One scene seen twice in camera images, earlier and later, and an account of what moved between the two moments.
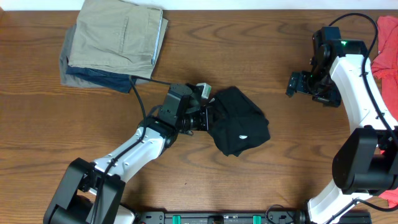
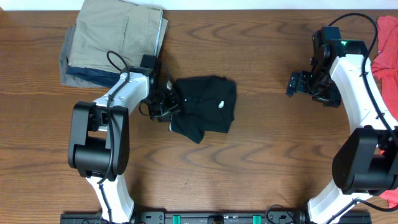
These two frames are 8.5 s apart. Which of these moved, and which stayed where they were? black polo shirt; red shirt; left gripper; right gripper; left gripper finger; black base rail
Moved: black polo shirt; left gripper
Stayed: right gripper; left gripper finger; red shirt; black base rail
